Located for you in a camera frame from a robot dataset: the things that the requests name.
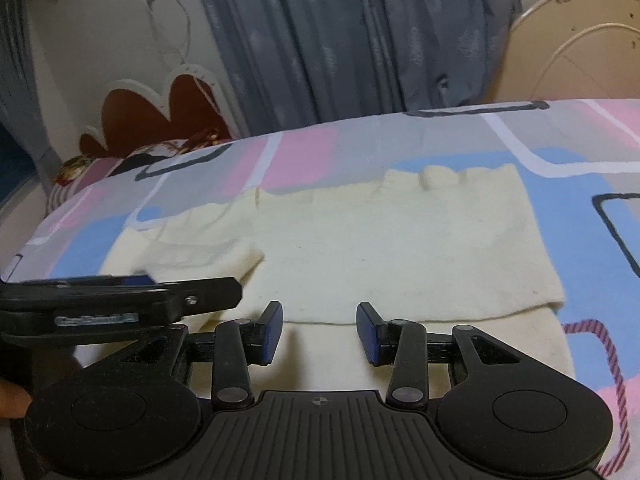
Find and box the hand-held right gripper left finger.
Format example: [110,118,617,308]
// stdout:
[102,301,285,407]

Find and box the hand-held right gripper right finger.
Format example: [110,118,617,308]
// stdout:
[356,301,538,407]

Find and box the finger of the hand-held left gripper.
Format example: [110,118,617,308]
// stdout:
[0,273,157,289]
[0,277,244,325]

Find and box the cream knit sweater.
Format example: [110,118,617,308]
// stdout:
[75,162,576,393]

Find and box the person's left hand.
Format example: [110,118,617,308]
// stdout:
[0,379,32,419]

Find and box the red floral pillow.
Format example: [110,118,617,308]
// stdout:
[47,129,233,211]

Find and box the brown cloud-shaped headboard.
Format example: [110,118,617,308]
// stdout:
[80,62,237,159]

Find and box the blue-grey patterned curtain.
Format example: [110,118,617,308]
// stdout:
[0,0,47,161]
[187,0,522,126]

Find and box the pastel geometric printed blanket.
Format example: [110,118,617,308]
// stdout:
[0,97,640,480]

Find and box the cream round folding table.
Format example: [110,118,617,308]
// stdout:
[492,0,640,103]

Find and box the white wall cable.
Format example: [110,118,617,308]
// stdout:
[140,0,195,68]

